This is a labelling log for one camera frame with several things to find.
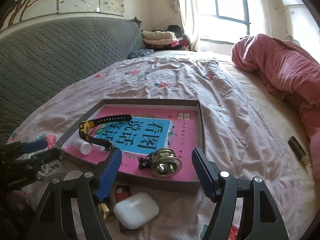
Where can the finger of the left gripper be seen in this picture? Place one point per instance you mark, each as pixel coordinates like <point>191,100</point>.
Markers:
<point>19,148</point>
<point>45,155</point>

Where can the blue framed window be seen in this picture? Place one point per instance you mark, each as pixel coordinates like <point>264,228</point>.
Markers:
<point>224,20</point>

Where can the pink blue children's book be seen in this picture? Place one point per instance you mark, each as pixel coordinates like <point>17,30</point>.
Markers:
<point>178,127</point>

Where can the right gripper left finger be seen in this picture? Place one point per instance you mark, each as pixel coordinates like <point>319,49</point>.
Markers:
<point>54,218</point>

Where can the black binder clip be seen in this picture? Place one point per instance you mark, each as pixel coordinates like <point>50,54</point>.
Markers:
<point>145,162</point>

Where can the grey quilted headboard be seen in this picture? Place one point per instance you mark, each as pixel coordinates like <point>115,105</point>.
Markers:
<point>40,60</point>

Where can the pink rolled quilt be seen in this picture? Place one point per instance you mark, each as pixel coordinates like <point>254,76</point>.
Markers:
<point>290,73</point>

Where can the white earbuds case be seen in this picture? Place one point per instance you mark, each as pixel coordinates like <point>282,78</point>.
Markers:
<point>135,211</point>

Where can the brass pipe fitting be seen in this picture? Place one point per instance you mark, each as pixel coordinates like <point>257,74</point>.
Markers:
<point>165,164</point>

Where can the white bottle cap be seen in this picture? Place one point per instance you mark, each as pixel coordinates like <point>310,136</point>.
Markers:
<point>74,174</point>

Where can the white air conditioner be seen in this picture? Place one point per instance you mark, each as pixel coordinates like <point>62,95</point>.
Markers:
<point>292,2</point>

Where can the black yellow wristwatch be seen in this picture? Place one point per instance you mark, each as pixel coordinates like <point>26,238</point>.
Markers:
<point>85,128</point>

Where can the red lighter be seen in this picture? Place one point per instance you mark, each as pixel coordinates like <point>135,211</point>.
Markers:
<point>123,192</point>

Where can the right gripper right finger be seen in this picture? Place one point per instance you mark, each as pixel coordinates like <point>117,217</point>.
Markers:
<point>260,218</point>

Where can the white pill bottle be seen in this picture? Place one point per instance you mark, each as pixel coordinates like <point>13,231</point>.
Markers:
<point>83,146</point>

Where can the black gold lighter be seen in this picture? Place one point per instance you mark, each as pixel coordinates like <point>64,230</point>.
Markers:
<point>299,152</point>

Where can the cream curtain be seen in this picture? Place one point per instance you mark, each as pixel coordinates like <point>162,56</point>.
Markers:
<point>190,20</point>

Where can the stack of folded clothes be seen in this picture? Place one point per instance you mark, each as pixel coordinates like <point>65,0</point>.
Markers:
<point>171,39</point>

